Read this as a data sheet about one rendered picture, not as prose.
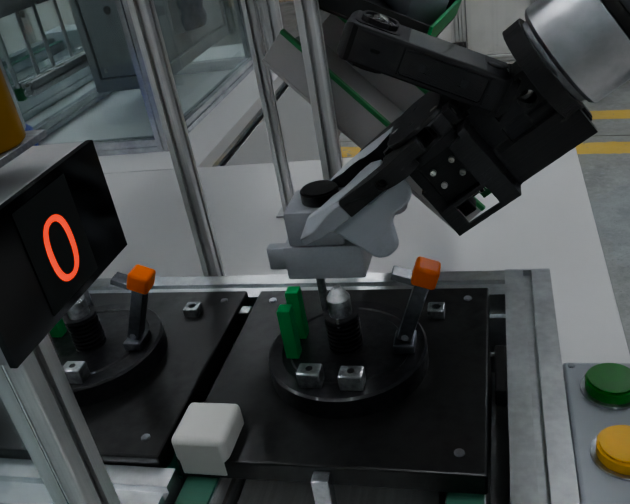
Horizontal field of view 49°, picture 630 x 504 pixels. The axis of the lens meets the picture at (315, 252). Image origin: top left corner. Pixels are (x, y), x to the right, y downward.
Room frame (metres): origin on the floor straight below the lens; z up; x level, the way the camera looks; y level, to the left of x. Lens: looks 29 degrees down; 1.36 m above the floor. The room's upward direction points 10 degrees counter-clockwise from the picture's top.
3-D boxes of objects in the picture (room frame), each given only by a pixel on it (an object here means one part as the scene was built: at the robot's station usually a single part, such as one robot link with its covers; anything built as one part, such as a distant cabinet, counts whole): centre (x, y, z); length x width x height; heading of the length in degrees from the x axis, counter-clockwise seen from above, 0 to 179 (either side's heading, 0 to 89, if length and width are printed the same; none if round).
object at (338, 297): (0.49, -0.01, 1.04); 0.02 x 0.02 x 0.03
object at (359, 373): (0.43, -0.01, 1.00); 0.02 x 0.01 x 0.02; 72
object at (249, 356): (0.49, -0.01, 0.96); 0.24 x 0.24 x 0.02; 72
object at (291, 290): (0.51, 0.03, 1.01); 0.01 x 0.01 x 0.05; 72
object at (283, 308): (0.49, 0.03, 1.01); 0.01 x 0.01 x 0.05; 72
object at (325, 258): (0.49, 0.00, 1.11); 0.08 x 0.04 x 0.07; 72
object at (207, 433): (0.42, 0.11, 0.97); 0.05 x 0.05 x 0.04; 72
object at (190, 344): (0.56, 0.23, 1.01); 0.24 x 0.24 x 0.13; 72
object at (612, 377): (0.41, -0.21, 0.96); 0.04 x 0.04 x 0.02
